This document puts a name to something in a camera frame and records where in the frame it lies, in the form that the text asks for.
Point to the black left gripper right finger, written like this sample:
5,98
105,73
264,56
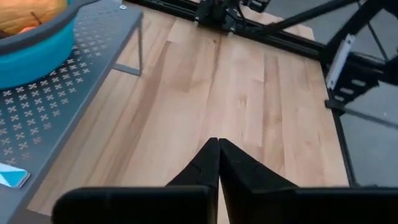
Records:
264,202

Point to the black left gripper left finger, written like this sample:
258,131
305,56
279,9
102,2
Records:
186,202

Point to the blue collapsible bowl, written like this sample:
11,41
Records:
31,65

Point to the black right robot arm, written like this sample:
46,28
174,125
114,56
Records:
217,12

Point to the grey perforated metal shelf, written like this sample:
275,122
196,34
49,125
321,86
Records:
46,109

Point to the silver aluminium bracket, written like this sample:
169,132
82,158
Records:
339,62

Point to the black aluminium table frame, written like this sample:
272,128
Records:
280,37

